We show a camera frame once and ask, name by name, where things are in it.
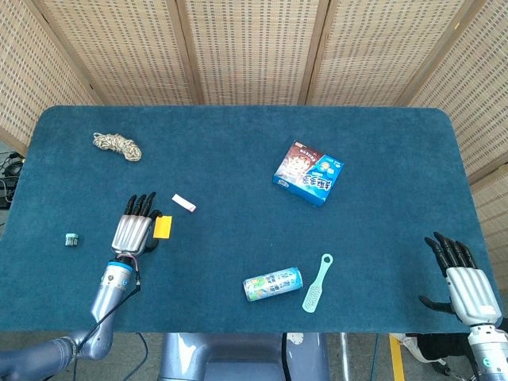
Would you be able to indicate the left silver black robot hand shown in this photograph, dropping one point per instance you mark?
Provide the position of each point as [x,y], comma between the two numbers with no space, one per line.
[131,234]

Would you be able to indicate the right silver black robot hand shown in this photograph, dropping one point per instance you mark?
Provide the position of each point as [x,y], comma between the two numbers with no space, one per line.
[472,289]

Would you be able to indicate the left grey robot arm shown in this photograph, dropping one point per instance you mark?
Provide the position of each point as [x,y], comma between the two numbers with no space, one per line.
[109,289]

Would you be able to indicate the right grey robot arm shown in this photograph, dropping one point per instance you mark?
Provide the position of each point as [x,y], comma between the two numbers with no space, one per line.
[488,353]

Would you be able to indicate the small white pink eraser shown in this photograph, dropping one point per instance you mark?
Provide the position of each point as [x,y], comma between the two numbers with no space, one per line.
[183,202]

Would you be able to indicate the white black shoe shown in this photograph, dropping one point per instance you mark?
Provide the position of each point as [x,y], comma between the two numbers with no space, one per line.
[420,347]

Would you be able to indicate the dark blue table cloth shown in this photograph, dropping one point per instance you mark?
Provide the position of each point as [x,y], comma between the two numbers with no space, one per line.
[238,238]

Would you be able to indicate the light blue drink can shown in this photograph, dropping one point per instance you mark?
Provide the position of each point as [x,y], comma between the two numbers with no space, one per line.
[272,284]

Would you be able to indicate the mint green plastic brush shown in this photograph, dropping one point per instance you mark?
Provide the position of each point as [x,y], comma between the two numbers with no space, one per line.
[315,291]

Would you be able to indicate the grey blue robot torso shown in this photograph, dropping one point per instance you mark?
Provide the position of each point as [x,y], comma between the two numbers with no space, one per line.
[238,357]

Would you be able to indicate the blue cookie box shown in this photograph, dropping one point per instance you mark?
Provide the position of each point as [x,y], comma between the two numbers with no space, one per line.
[307,172]

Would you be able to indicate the woven bamboo folding screen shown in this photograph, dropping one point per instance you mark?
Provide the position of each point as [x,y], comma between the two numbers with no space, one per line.
[254,47]

